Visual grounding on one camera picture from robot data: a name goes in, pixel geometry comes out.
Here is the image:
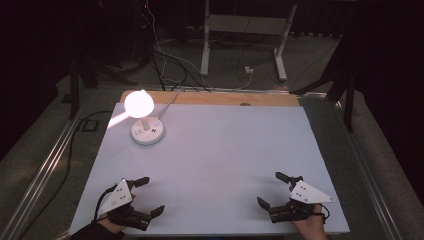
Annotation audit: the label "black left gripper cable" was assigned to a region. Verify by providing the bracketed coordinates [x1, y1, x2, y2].
[94, 184, 118, 221]

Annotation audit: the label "long black floor cable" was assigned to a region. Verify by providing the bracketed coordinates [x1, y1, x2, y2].
[19, 109, 114, 240]

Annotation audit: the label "person's right hand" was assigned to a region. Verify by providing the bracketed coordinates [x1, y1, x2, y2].
[292, 203, 330, 240]

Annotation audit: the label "white lamp cable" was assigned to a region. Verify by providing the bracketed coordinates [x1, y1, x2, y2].
[155, 89, 184, 120]

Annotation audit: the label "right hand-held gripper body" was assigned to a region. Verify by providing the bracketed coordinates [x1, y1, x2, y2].
[268, 180, 335, 224]

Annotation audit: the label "black floor cables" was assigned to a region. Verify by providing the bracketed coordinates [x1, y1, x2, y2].
[150, 46, 212, 93]

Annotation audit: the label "pale grey table mat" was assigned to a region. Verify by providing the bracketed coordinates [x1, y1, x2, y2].
[68, 102, 351, 236]

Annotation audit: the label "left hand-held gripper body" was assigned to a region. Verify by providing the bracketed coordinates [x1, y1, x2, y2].
[98, 178, 153, 232]

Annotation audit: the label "metal floor rail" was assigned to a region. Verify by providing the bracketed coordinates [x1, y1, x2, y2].
[0, 87, 98, 240]
[331, 99, 403, 240]

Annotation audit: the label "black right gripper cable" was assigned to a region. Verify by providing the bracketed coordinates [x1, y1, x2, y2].
[319, 203, 331, 225]

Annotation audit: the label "white round desk lamp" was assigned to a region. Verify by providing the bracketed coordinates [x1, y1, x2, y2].
[123, 88, 166, 146]

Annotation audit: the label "black floor socket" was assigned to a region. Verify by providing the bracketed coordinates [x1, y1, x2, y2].
[77, 118, 100, 133]

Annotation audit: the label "white floor cable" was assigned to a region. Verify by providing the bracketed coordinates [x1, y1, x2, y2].
[145, 0, 253, 92]

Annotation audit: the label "white metal stand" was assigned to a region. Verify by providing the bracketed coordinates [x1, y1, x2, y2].
[199, 0, 298, 82]

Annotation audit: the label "black stand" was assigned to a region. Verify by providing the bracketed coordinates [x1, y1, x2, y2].
[289, 33, 356, 133]
[67, 49, 139, 120]

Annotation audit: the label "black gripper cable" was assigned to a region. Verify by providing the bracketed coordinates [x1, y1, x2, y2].
[94, 184, 118, 221]
[319, 203, 331, 225]

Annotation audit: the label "person's left hand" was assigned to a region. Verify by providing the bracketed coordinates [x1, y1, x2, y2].
[98, 214, 127, 234]

